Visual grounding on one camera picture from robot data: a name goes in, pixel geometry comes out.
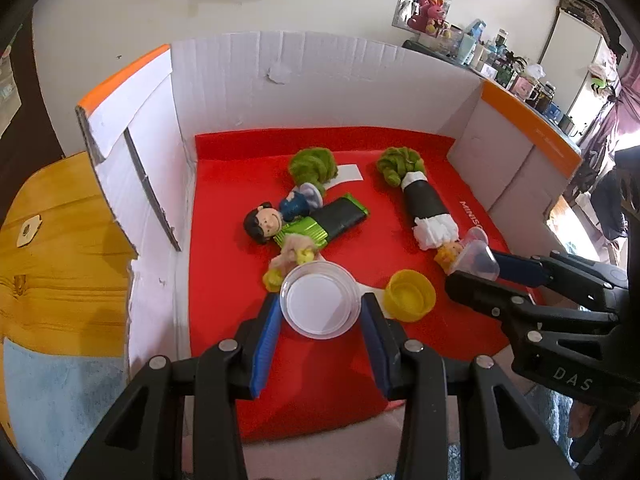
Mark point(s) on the clear plastic cup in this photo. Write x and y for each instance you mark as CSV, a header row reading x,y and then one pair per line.
x,y
477,260

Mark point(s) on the small flat wooden piece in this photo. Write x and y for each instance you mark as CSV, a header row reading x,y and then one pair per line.
x,y
28,231

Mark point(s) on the white cabinet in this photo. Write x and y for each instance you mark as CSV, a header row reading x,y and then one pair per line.
x,y
572,55

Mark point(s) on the person's right hand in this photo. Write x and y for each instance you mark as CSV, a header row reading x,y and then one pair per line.
x,y
580,425

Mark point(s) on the pink dragon plush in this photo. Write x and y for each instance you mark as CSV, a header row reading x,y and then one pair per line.
x,y
427,12

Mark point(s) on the pink curtain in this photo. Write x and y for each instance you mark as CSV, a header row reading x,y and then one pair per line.
x,y
620,120

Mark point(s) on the dark brown door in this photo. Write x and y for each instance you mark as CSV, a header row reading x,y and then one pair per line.
x,y
30,135

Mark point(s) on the dark patterned bag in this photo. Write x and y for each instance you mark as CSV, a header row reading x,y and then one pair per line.
x,y
590,15

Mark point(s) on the light blue fluffy towel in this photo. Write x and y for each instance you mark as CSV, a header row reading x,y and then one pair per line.
x,y
50,400

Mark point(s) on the green and black packet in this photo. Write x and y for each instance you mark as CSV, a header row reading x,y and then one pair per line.
x,y
335,217

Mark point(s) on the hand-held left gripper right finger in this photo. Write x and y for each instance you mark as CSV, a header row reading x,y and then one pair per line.
x,y
375,345

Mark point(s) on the dark cloth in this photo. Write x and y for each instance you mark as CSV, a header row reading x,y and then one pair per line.
x,y
612,200

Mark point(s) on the orange cardboard box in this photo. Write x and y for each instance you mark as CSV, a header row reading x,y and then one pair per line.
x,y
225,85

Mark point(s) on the blonde girl figurine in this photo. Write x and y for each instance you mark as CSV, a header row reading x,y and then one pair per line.
x,y
447,255

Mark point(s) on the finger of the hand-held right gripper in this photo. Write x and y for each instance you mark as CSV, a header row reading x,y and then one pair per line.
x,y
520,270
480,295

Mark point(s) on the black-haired boy figurine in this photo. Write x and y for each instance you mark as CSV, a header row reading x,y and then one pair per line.
x,y
262,222

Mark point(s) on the green hanging plush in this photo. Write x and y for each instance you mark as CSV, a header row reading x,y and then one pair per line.
x,y
602,77

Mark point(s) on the yellow plastic cap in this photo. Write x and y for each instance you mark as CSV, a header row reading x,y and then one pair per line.
x,y
407,297

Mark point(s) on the clear round lid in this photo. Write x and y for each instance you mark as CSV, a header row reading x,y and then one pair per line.
x,y
320,300

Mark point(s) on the small beige yellow figurine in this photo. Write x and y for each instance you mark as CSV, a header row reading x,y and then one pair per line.
x,y
295,247

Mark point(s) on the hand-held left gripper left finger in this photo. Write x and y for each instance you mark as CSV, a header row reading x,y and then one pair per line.
x,y
267,340

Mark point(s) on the green fuzzy toy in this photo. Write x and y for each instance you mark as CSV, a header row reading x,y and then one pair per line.
x,y
397,162
310,165

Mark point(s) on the red bag with white print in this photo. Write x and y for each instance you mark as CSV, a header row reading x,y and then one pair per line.
x,y
310,385

